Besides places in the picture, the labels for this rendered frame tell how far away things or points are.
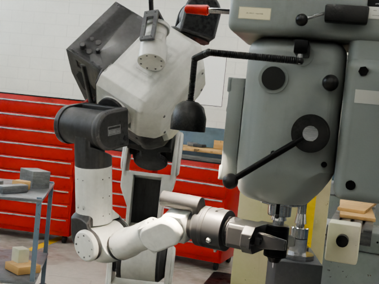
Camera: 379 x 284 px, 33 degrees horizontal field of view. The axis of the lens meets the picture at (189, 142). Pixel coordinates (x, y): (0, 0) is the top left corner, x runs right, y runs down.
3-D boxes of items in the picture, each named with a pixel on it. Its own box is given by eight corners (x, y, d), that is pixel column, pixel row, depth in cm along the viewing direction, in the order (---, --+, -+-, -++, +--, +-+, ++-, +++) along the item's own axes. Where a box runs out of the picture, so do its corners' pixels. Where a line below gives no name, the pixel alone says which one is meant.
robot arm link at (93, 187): (62, 254, 158) (61, 166, 153) (101, 240, 168) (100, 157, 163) (95, 266, 151) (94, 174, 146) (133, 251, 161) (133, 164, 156)
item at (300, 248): (285, 250, 171) (287, 228, 170) (300, 251, 172) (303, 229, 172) (293, 254, 166) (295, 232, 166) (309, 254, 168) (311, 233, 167)
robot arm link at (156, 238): (184, 242, 135) (142, 258, 143) (203, 220, 142) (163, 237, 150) (167, 217, 134) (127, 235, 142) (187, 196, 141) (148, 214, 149)
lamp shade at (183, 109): (168, 128, 133) (171, 98, 133) (202, 131, 134) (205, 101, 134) (171, 129, 126) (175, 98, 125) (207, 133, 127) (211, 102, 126)
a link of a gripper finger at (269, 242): (285, 253, 127) (256, 247, 130) (287, 237, 127) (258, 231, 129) (282, 254, 125) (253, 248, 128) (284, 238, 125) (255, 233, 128)
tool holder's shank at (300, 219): (291, 225, 170) (296, 183, 169) (302, 225, 171) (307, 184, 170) (297, 227, 167) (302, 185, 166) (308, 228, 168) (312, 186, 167)
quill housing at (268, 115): (228, 200, 122) (245, 32, 120) (243, 190, 142) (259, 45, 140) (329, 214, 117) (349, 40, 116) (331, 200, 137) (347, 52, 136)
